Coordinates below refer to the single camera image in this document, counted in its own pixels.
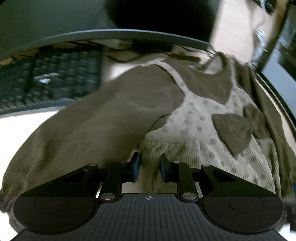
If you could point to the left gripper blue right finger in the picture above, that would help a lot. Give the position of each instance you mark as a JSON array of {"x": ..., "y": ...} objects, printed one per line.
[{"x": 181, "y": 174}]

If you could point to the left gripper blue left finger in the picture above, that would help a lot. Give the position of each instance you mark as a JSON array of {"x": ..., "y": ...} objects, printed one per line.
[{"x": 118, "y": 174}]

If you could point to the brown polka dot sweater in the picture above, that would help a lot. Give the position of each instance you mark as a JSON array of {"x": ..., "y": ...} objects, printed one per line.
[{"x": 216, "y": 115}]

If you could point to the black keyboard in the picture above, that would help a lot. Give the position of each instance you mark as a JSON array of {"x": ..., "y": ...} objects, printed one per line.
[{"x": 50, "y": 78}]

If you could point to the white glass-sided computer case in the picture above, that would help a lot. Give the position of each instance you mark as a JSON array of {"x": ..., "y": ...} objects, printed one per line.
[{"x": 277, "y": 68}]

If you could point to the black curved monitor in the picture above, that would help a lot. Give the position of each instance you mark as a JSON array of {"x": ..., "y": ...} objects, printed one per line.
[{"x": 28, "y": 25}]

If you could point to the black wall power strip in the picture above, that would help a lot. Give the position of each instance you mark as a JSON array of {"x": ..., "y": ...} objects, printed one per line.
[{"x": 269, "y": 5}]

